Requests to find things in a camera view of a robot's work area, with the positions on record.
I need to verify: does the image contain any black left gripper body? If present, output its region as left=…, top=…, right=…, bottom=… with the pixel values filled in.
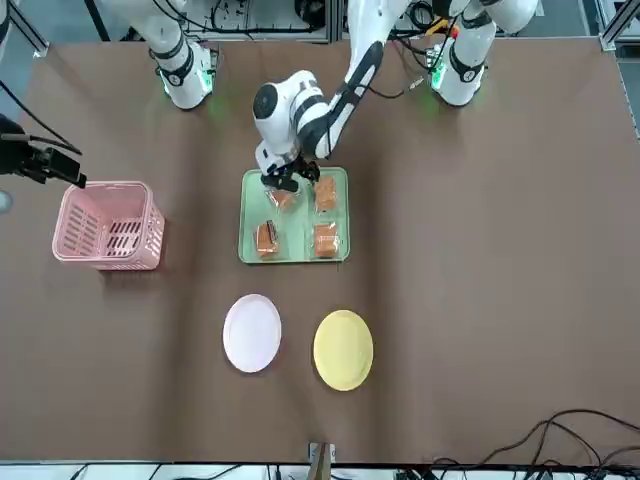
left=259, top=153, right=312, bottom=184

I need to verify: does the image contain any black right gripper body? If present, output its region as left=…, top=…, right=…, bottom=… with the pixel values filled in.
left=0, top=112, right=49, bottom=186

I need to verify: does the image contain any clear-wrapped bread pack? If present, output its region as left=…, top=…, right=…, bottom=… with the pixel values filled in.
left=264, top=187, right=301, bottom=214
left=253, top=218, right=282, bottom=262
left=312, top=173, right=341, bottom=215
left=310, top=222, right=342, bottom=260

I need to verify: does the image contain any green plastic tray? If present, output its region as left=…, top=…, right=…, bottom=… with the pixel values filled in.
left=237, top=167, right=351, bottom=266

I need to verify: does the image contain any small pink slotted basket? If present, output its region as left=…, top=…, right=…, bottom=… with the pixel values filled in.
left=51, top=180, right=166, bottom=272

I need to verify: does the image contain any white plate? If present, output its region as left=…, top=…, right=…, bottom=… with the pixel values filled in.
left=222, top=293, right=283, bottom=374

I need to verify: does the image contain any yellow plate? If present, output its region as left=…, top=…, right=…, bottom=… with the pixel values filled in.
left=312, top=309, right=375, bottom=393

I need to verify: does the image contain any yellow emergency stop box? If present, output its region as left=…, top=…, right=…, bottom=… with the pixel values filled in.
left=424, top=14, right=461, bottom=39

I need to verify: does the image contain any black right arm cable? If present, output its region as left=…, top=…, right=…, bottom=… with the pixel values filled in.
left=0, top=79, right=84, bottom=156

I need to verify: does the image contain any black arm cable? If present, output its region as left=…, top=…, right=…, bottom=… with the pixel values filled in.
left=0, top=79, right=84, bottom=156
left=368, top=29, right=437, bottom=101

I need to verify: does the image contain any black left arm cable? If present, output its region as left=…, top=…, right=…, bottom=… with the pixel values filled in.
left=368, top=29, right=437, bottom=101

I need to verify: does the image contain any aluminium frame rail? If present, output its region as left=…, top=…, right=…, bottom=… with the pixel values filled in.
left=597, top=0, right=640, bottom=51
left=0, top=0, right=51, bottom=57

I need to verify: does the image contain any aluminium post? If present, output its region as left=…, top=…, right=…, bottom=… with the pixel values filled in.
left=306, top=441, right=338, bottom=480
left=327, top=0, right=344, bottom=45

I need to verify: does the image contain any long black desk cable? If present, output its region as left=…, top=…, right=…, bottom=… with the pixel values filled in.
left=429, top=408, right=640, bottom=480

